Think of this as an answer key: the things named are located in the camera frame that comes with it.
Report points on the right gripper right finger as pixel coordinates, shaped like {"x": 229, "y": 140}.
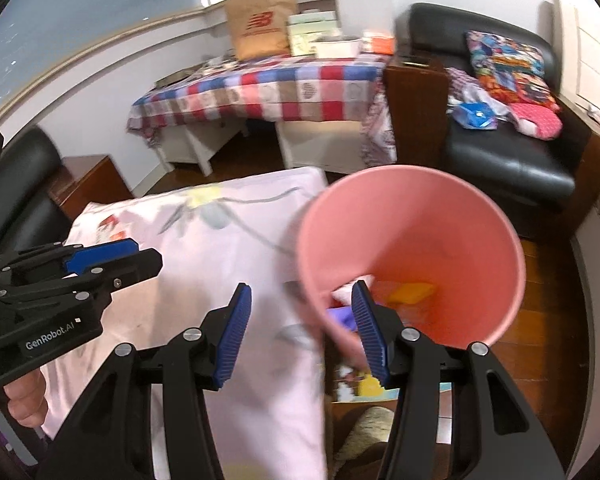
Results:
{"x": 495, "y": 434}

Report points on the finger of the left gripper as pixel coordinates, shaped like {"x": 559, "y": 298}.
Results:
{"x": 72, "y": 258}
{"x": 115, "y": 269}

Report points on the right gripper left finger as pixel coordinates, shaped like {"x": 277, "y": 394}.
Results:
{"x": 106, "y": 435}

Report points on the yellow foam net sleeve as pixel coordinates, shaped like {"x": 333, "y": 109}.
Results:
{"x": 411, "y": 294}

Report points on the blue Tempo tissue pack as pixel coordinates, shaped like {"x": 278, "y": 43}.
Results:
{"x": 344, "y": 317}

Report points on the pink plastic trash bucket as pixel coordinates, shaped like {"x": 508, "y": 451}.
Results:
{"x": 412, "y": 224}

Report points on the left hand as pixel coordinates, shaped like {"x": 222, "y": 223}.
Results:
{"x": 26, "y": 399}

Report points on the black leather chair left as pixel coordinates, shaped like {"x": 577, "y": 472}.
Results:
{"x": 29, "y": 217}

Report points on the brown wooden low cabinet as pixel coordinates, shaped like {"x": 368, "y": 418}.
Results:
{"x": 81, "y": 180}

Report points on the floral white table cloth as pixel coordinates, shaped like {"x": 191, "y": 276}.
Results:
{"x": 268, "y": 420}

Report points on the black leather armchair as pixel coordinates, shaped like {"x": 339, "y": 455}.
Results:
{"x": 543, "y": 186}

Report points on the white bench table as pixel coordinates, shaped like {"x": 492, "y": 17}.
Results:
{"x": 240, "y": 145}

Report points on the checkered heart tablecloth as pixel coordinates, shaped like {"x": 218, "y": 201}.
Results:
{"x": 330, "y": 114}

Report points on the brown New Balance paper bag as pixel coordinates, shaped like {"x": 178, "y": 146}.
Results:
{"x": 258, "y": 28}

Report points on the pink dotted cushion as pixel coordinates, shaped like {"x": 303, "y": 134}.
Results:
{"x": 536, "y": 121}

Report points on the blue plastic bag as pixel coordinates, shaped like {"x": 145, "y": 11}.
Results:
{"x": 475, "y": 116}

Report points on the white rectangular box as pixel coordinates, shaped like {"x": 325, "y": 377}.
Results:
{"x": 327, "y": 48}

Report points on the pale green cardboard box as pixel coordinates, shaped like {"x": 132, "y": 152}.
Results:
{"x": 306, "y": 27}

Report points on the dark wooden side cabinet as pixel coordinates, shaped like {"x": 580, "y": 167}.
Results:
{"x": 417, "y": 91}

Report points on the colourful patchwork pillow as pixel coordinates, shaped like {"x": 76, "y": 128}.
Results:
{"x": 509, "y": 70}

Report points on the orange box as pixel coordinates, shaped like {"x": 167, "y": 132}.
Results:
{"x": 378, "y": 43}

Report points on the white wooden headboard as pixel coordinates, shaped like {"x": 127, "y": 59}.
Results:
{"x": 572, "y": 27}

